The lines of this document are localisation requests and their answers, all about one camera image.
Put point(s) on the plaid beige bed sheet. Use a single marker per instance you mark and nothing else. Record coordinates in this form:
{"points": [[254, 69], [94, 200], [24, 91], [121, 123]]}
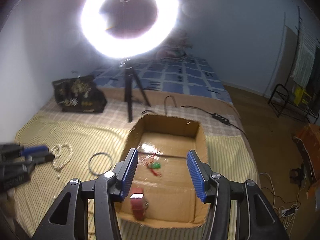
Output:
{"points": [[216, 117]]}

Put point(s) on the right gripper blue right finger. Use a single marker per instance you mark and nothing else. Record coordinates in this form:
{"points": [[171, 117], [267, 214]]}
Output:
{"points": [[255, 216]]}

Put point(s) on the red strap wristwatch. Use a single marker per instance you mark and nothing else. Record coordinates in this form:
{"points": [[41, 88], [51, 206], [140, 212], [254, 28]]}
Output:
{"points": [[139, 203]]}

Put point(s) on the hanging dark clothes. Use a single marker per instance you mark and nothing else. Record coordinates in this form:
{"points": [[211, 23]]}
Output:
{"points": [[312, 87]]}

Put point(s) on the black tripod stand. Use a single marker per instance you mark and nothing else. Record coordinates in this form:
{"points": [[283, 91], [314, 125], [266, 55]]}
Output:
{"points": [[131, 75]]}

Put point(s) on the yellow striped bed sheet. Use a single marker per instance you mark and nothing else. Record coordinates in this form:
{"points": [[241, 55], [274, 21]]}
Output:
{"points": [[73, 143]]}

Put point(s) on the black metal clothes rack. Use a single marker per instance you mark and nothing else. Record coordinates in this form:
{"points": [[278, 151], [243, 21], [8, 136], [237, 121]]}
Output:
{"points": [[283, 86]]}

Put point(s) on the black gift bag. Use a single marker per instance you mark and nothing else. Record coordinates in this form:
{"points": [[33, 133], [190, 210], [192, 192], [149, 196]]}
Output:
{"points": [[79, 95]]}

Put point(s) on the bright ring light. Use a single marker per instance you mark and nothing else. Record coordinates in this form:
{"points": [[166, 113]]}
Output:
{"points": [[122, 29]]}

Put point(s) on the open cardboard box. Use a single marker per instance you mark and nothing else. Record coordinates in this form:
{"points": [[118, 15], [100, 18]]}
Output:
{"points": [[162, 143]]}

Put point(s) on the orange cardboard box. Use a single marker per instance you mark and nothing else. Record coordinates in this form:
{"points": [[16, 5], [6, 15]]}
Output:
{"points": [[307, 141]]}

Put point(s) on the dark thin bangle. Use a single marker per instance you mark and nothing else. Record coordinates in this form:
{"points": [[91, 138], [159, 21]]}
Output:
{"points": [[100, 163]]}

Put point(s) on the yellow box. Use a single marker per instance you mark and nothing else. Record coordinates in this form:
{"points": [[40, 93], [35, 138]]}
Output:
{"points": [[302, 98]]}

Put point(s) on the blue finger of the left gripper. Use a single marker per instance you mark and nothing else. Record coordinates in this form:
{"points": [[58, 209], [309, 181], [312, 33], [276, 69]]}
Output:
{"points": [[34, 150], [32, 160]]}

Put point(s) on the hanging white striped cloth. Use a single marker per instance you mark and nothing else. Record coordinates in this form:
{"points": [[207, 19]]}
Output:
{"points": [[305, 56]]}

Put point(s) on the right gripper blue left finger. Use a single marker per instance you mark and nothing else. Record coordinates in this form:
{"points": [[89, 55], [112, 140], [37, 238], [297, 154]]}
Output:
{"points": [[67, 217]]}

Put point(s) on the blue patterned blanket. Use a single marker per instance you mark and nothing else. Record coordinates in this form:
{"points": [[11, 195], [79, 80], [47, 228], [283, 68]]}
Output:
{"points": [[190, 75]]}

